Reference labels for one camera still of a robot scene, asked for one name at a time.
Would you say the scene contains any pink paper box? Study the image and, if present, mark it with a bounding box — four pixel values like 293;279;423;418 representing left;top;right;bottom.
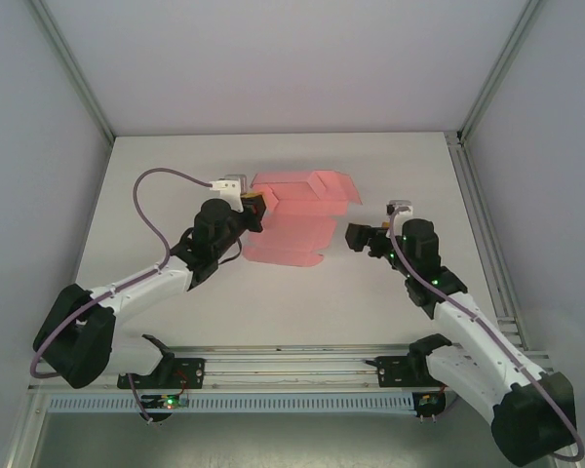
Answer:
241;169;365;269

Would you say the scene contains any aluminium side rail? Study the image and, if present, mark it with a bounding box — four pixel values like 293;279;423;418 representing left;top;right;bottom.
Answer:
446;130;530;351

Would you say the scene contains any aluminium frame leg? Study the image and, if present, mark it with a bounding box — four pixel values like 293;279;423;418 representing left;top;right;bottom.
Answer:
7;389;50;468

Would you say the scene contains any green-lit circuit board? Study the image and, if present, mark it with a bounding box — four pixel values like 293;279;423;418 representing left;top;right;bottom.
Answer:
143;393;189;410

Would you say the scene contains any aluminium mounting rail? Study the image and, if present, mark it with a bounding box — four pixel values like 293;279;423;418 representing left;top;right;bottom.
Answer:
27;343;563;393

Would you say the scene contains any white slotted cable duct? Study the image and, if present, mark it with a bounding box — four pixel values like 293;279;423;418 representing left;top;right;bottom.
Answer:
48;393;416;416

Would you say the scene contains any aluminium frame post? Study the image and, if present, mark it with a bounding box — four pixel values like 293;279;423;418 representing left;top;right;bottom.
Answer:
27;0;117;143
456;0;547;146

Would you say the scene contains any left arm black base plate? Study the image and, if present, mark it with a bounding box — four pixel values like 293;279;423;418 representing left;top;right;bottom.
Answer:
116;357;207;391

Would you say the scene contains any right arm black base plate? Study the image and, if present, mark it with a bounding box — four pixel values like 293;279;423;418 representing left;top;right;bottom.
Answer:
377;355;464;390

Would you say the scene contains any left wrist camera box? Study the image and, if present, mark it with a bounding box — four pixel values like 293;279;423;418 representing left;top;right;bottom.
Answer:
208;174;249;212

